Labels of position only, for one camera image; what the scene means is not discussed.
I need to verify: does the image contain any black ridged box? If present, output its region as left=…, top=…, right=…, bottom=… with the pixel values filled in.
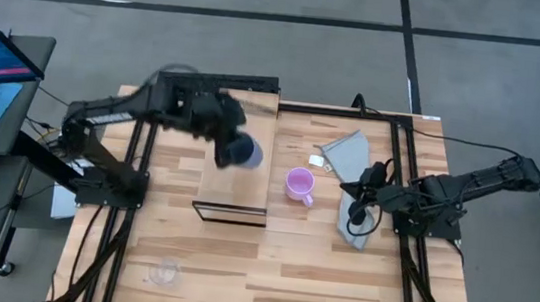
left=155, top=64, right=283, bottom=104

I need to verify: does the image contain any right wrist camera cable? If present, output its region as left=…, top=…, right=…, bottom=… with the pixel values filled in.
left=344, top=153, right=395, bottom=241

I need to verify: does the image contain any pink ceramic mug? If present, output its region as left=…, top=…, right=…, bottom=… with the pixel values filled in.
left=281, top=165, right=319, bottom=209

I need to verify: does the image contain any black caster wheel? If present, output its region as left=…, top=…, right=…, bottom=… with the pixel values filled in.
left=0, top=259, right=17, bottom=279

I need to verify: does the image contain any dark blue cup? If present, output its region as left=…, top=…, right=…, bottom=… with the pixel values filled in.
left=224, top=130, right=268, bottom=171

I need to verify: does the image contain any clear glass mug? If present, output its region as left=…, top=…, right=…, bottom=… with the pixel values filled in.
left=144, top=254, right=184, bottom=289

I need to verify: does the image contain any wooden shelf black metal frame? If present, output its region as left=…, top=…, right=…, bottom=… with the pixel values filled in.
left=189, top=85, right=283, bottom=229

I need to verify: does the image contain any grey folded towel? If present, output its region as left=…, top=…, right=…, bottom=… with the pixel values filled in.
left=308, top=125, right=388, bottom=254

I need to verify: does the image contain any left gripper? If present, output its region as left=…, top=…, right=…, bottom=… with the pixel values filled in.
left=167, top=85, right=260, bottom=173

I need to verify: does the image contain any black aluminium table frame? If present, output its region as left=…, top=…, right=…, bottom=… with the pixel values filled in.
left=46, top=78, right=501, bottom=302

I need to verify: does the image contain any black power cable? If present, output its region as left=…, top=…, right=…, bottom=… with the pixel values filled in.
left=348, top=91, right=527, bottom=158

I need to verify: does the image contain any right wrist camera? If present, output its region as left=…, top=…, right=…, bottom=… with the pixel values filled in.
left=346, top=199, right=371, bottom=229

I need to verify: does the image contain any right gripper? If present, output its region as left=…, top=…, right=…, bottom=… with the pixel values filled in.
left=338, top=157, right=403, bottom=214

